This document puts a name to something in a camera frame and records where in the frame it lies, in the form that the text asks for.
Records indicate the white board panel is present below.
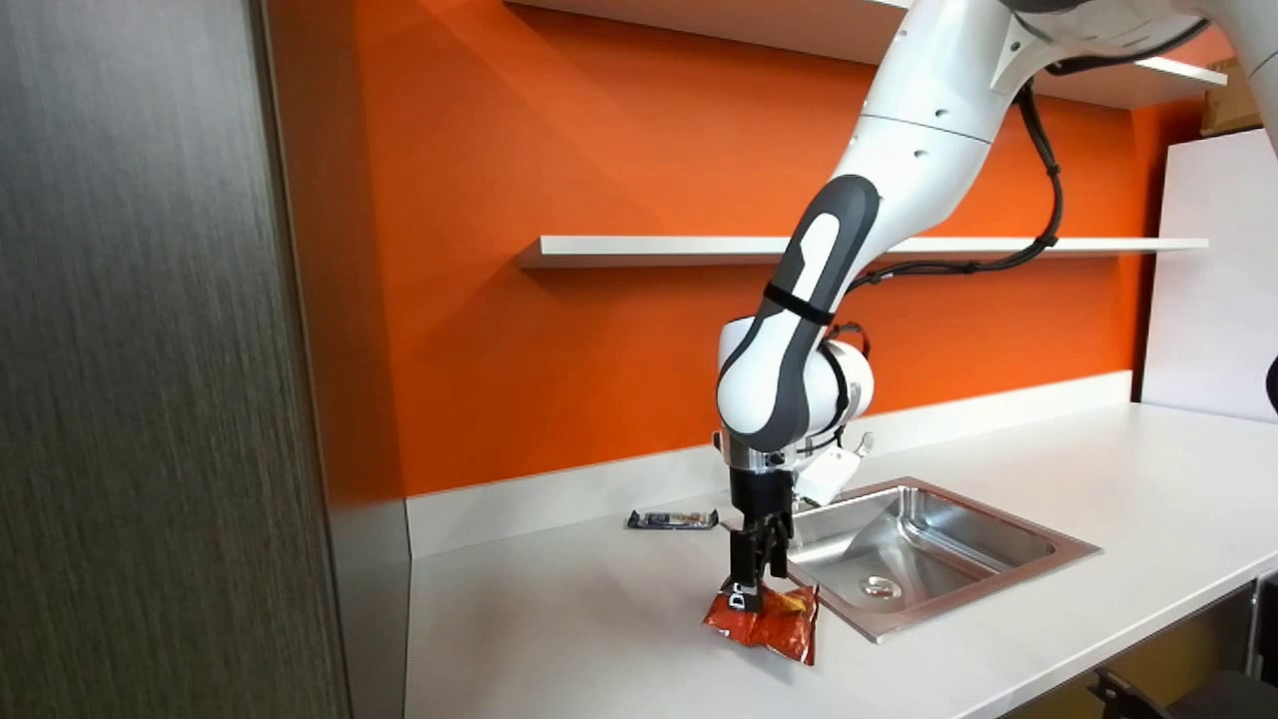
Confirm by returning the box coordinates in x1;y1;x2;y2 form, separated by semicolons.
1138;127;1278;424

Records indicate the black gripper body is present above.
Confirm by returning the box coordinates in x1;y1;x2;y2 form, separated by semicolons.
727;464;800;534

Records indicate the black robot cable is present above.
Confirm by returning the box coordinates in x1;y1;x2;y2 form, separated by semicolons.
849;52;1070;291

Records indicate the small dark snack bar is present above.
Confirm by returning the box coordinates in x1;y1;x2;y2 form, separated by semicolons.
624;508;721;534

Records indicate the white wall shelf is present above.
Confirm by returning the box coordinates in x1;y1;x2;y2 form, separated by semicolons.
520;230;1214;277

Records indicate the red chips packet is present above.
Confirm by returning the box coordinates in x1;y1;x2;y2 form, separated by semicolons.
699;570;824;667

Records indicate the stainless steel sink basin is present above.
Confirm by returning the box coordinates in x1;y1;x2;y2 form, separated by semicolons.
782;474;1102;647

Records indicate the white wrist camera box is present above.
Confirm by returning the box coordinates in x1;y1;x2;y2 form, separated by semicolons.
794;444;864;510

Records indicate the overhead cabinet underside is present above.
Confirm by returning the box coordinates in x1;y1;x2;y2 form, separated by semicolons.
502;0;1234;113

